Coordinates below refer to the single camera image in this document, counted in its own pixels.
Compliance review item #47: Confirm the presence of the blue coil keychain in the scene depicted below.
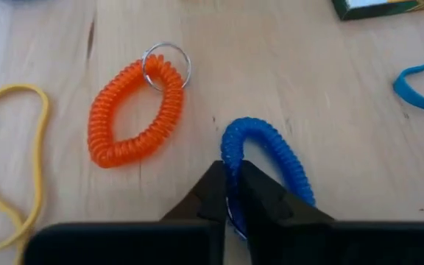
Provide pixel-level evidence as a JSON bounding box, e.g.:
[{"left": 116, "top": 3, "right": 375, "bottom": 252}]
[{"left": 220, "top": 116, "right": 316, "bottom": 240}]

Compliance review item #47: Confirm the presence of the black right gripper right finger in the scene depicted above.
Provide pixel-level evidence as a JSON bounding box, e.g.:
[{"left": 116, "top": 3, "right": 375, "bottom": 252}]
[{"left": 238, "top": 160, "right": 335, "bottom": 223}]

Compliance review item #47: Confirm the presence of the yellow rubber band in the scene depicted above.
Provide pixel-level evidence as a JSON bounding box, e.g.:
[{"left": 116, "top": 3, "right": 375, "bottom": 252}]
[{"left": 0, "top": 83, "right": 51, "bottom": 265}]

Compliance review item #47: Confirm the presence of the orange-red coil keychain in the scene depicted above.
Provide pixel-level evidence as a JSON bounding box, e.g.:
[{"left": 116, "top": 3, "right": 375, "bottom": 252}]
[{"left": 87, "top": 42, "right": 193, "bottom": 169}]

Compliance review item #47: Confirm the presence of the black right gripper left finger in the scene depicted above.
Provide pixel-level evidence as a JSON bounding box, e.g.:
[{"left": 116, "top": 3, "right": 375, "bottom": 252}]
[{"left": 160, "top": 160, "right": 228, "bottom": 223}]

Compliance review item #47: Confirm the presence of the blue rubber band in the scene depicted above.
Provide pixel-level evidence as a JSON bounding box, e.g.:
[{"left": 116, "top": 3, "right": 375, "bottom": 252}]
[{"left": 392, "top": 53, "right": 424, "bottom": 118}]

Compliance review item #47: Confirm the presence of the yellow green crayon box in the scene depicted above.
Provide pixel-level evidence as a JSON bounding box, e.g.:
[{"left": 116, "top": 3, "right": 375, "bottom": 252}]
[{"left": 331, "top": 0, "right": 424, "bottom": 21}]

